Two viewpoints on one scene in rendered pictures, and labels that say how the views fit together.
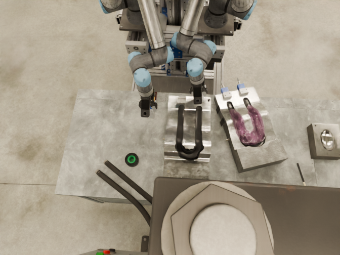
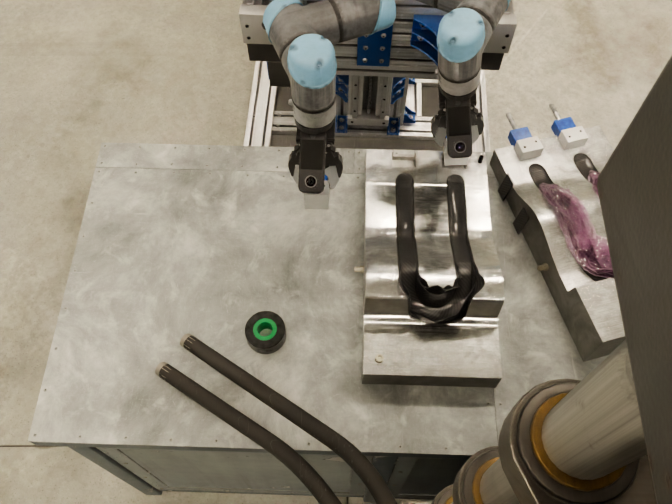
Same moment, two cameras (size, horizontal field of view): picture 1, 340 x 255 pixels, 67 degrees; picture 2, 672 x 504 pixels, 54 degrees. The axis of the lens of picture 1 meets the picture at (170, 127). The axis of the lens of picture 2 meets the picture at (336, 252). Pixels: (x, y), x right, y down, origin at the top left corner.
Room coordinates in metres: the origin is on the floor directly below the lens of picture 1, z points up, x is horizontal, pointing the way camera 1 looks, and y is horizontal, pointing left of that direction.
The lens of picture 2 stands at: (-0.10, 0.16, 2.06)
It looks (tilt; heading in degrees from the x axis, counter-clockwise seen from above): 62 degrees down; 353
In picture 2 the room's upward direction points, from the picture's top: straight up
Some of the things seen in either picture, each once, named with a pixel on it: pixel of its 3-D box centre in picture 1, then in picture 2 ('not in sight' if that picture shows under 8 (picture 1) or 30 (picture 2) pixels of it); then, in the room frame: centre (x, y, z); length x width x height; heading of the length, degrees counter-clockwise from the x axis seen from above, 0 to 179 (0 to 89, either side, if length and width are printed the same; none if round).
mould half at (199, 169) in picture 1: (187, 135); (428, 256); (0.50, -0.10, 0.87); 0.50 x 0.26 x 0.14; 171
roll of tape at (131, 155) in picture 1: (131, 160); (265, 332); (0.40, 0.24, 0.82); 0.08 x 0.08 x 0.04
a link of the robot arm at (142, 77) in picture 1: (142, 80); (311, 72); (0.67, 0.11, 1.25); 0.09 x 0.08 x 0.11; 15
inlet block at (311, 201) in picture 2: (150, 106); (317, 175); (0.69, 0.10, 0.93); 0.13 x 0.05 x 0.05; 171
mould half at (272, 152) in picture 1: (248, 126); (596, 228); (0.53, -0.47, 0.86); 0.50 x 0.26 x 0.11; 8
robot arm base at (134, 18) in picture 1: (137, 9); not in sight; (1.29, 0.14, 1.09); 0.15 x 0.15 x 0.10
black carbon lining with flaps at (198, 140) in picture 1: (189, 130); (436, 237); (0.52, -0.11, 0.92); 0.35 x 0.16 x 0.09; 171
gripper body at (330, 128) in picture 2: (147, 95); (315, 132); (0.67, 0.11, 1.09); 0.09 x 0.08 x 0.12; 171
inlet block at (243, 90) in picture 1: (240, 86); (562, 125); (0.81, -0.47, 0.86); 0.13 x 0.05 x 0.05; 8
